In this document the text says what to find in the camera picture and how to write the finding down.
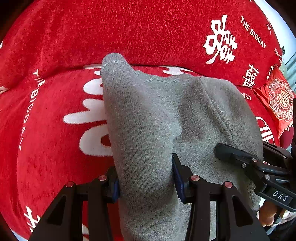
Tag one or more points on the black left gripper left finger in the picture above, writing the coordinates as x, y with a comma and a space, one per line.
62, 220

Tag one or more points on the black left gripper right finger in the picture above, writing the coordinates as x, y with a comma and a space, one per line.
235, 220

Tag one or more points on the grey knit garment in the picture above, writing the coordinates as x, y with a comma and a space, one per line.
149, 118

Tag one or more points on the person's right hand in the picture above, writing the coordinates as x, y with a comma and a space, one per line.
267, 213

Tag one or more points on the red embroidered pillow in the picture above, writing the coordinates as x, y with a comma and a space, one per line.
277, 97

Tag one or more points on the red wedding blanket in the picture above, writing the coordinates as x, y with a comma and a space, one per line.
53, 119

